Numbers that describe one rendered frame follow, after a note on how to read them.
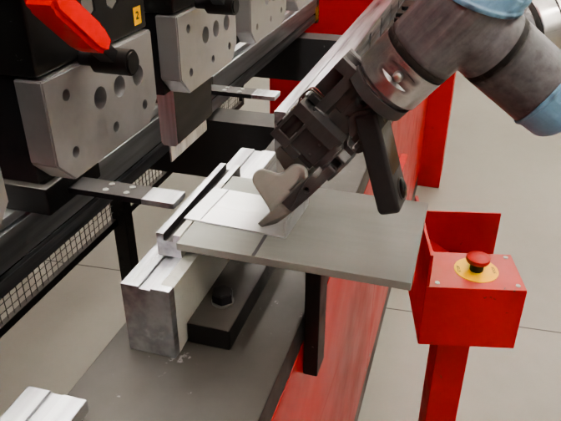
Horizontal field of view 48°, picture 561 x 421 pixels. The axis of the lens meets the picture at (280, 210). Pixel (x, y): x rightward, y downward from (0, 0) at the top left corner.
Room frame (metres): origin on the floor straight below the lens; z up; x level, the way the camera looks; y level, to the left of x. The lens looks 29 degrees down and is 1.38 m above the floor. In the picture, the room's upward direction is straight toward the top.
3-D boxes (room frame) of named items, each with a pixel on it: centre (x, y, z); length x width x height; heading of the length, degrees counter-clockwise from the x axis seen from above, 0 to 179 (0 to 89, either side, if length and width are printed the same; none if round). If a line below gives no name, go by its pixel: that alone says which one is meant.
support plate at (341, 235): (0.64, -0.03, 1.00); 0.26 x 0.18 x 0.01; 73
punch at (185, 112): (0.69, 0.11, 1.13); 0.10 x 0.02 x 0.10; 163
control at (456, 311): (0.91, -0.32, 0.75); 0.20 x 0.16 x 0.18; 176
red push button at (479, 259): (0.86, -0.33, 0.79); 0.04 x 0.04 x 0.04
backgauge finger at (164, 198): (0.73, 0.25, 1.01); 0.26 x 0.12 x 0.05; 73
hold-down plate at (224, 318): (0.71, 0.04, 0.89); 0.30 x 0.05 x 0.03; 163
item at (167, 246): (0.71, 0.10, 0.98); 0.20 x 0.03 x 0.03; 163
